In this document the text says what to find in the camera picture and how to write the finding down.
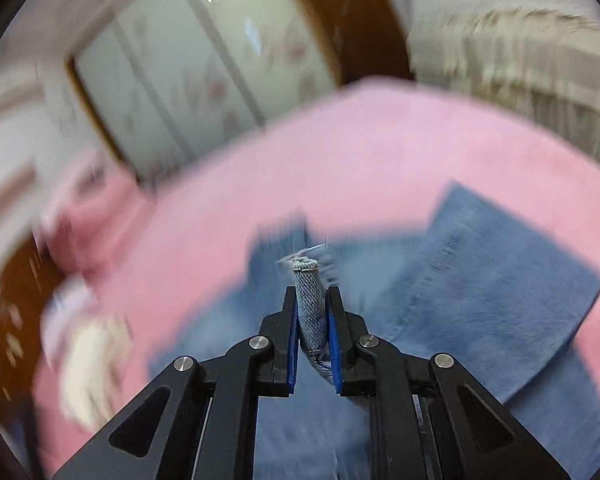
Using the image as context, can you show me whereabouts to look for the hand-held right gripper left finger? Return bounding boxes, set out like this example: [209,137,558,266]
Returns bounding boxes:
[52,286,299,480]

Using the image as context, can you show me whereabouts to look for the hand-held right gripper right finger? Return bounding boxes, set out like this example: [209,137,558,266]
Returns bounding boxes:
[326,286,573,480]

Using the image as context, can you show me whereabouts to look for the blue denim jeans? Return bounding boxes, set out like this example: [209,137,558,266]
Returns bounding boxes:
[147,180,600,480]

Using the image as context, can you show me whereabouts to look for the pink bed sheet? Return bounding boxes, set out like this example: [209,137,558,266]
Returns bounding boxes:
[30,82,600,480]

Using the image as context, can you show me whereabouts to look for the cream plush item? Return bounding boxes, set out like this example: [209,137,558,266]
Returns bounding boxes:
[57,317,133,433]

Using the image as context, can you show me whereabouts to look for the pink pillow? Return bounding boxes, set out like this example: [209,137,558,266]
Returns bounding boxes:
[42,167,153,283]

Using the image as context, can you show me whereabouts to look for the floral padded headboard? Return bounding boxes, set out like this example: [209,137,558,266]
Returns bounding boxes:
[67,0,411,186]

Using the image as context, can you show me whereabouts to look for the cream fringed cloth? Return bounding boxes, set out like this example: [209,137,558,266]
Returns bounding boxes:
[407,0,600,171]

